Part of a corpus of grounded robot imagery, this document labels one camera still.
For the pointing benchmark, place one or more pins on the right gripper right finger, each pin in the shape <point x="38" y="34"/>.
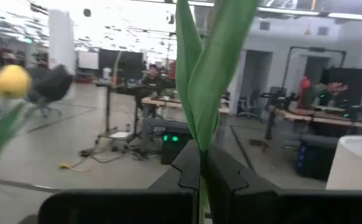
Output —
<point x="230" y="186"/>

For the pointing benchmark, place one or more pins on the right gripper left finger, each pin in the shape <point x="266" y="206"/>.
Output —
<point x="181" y="180"/>

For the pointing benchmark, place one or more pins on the black artificial tulip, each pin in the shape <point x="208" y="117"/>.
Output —
<point x="212" y="77"/>
<point x="53" y="82"/>

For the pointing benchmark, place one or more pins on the yellow artificial tulip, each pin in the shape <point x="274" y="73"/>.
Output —
<point x="11" y="81"/>

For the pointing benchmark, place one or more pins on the black computer green lights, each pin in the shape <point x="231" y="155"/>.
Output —
<point x="174" y="146"/>

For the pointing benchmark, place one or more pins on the wooden office desk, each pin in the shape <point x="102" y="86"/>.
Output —
<point x="162" y="102"/>
<point x="324" y="119"/>

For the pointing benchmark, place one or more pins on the black computer blue lights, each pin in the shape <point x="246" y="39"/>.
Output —
<point x="314" y="155"/>

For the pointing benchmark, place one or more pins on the red balloon figure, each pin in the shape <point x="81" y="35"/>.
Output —
<point x="305" y="84"/>

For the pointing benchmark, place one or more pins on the white shade table lamp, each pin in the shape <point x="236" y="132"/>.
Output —
<point x="358" y="161"/>

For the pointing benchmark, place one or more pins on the pink flower bouquet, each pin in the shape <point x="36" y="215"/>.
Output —
<point x="336" y="88"/>

